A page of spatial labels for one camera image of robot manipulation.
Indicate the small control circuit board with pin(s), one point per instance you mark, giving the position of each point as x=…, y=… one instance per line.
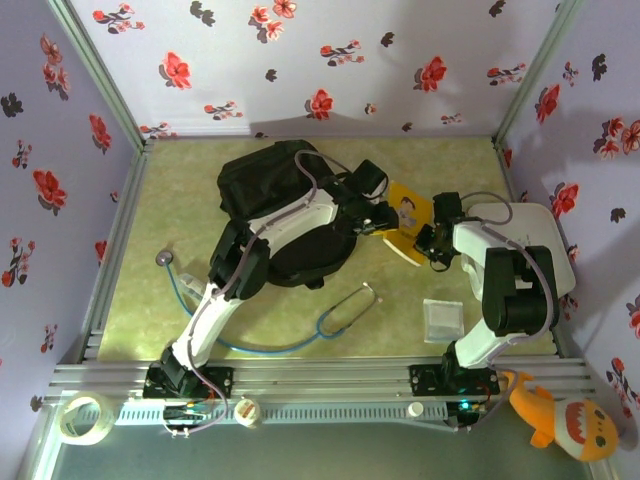
x=467, y=407
x=187, y=414

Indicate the black backpack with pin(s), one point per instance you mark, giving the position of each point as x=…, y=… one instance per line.
x=265, y=175

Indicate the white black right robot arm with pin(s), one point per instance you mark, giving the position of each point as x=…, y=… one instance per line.
x=475, y=240

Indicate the blue stethoscope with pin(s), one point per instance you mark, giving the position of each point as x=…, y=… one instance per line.
x=163, y=257

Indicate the clear plastic packet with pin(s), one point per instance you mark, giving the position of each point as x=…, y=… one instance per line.
x=192, y=286

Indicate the orange shark plush toy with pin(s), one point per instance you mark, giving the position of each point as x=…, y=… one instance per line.
x=580, y=425

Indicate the clear tape roll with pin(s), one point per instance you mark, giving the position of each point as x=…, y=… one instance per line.
x=63, y=422

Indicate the white plastic case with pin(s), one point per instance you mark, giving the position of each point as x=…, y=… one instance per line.
x=545, y=225

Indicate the small clear plastic box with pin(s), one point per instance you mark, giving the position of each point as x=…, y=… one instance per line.
x=442, y=320

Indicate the yellow book with boy print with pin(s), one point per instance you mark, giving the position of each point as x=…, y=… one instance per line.
x=410, y=200

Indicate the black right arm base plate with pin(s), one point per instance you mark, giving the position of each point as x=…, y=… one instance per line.
x=425, y=380

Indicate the small white bottle cap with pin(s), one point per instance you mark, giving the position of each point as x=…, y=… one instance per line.
x=415, y=409

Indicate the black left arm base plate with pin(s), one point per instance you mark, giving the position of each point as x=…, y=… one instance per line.
x=222, y=380

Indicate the long aluminium base rail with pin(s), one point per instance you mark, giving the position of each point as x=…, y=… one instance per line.
x=320, y=380

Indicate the aluminium corner post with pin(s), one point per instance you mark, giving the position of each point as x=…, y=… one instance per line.
x=97, y=70
x=537, y=70

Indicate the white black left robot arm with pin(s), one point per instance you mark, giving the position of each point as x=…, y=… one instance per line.
x=295, y=220

